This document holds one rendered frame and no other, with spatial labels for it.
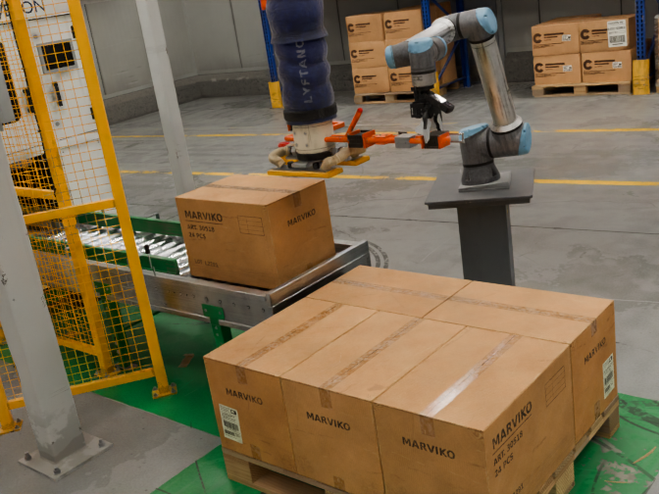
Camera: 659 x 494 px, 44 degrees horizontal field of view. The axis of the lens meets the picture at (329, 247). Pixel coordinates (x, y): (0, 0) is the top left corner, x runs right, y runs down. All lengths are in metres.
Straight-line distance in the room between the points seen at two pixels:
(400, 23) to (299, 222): 7.97
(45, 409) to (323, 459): 1.33
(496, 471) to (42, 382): 1.98
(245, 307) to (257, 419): 0.67
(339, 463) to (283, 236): 1.14
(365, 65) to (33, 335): 8.83
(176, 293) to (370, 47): 8.21
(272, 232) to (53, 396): 1.16
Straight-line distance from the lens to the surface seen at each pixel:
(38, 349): 3.65
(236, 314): 3.66
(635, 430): 3.47
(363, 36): 11.80
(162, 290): 4.01
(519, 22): 12.15
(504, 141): 3.95
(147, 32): 6.66
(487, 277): 4.16
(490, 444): 2.50
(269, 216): 3.52
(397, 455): 2.70
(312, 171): 3.38
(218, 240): 3.81
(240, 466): 3.32
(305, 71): 3.36
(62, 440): 3.82
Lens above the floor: 1.84
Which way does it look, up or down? 18 degrees down
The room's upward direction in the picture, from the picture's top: 9 degrees counter-clockwise
